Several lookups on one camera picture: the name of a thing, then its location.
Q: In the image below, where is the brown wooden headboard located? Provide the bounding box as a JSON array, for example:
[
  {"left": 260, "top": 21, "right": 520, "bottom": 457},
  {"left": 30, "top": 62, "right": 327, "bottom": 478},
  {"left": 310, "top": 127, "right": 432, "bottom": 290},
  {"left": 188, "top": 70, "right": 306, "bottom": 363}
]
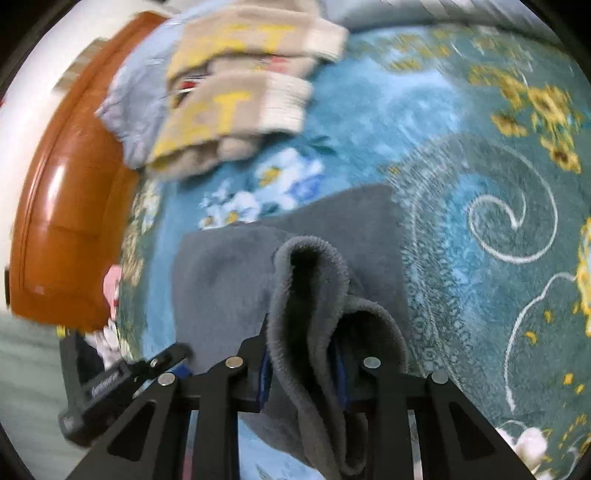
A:
[{"left": 9, "top": 11, "right": 169, "bottom": 333}]

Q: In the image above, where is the teal floral blanket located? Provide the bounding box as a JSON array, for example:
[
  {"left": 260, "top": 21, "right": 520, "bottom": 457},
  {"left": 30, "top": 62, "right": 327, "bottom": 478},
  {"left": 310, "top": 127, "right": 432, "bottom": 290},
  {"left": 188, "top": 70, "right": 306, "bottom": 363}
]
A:
[{"left": 113, "top": 23, "right": 591, "bottom": 480}]

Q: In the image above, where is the beige and yellow folded garment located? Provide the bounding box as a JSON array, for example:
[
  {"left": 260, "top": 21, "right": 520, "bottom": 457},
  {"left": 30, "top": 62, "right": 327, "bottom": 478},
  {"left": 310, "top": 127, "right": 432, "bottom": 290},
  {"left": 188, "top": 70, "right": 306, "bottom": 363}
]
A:
[{"left": 145, "top": 0, "right": 349, "bottom": 181}]

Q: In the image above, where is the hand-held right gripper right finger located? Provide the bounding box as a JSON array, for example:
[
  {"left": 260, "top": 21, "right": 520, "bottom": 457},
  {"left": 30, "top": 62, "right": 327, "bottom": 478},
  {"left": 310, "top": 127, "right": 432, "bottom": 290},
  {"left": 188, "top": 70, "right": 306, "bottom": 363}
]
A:
[{"left": 335, "top": 342, "right": 525, "bottom": 480}]

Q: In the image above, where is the grey fleece cloth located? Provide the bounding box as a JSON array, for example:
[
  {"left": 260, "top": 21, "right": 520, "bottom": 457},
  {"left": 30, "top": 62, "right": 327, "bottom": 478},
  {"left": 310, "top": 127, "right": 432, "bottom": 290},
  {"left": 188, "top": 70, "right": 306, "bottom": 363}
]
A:
[{"left": 173, "top": 185, "right": 411, "bottom": 480}]

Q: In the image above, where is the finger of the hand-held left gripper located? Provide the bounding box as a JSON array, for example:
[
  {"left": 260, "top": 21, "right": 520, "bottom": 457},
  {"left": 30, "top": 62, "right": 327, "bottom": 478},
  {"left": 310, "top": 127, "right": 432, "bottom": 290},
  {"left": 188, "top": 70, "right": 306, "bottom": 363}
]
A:
[{"left": 134, "top": 342, "right": 192, "bottom": 398}]

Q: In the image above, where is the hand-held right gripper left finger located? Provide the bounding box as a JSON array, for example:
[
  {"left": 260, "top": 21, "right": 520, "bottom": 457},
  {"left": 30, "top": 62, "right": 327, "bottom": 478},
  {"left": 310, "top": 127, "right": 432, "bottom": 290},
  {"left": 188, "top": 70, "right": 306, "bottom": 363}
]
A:
[{"left": 65, "top": 314, "right": 273, "bottom": 480}]

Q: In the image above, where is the light blue quilt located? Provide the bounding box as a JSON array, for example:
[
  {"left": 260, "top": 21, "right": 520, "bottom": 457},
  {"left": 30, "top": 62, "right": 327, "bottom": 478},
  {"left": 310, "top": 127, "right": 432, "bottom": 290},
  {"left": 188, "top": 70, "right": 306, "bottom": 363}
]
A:
[{"left": 95, "top": 0, "right": 527, "bottom": 169}]

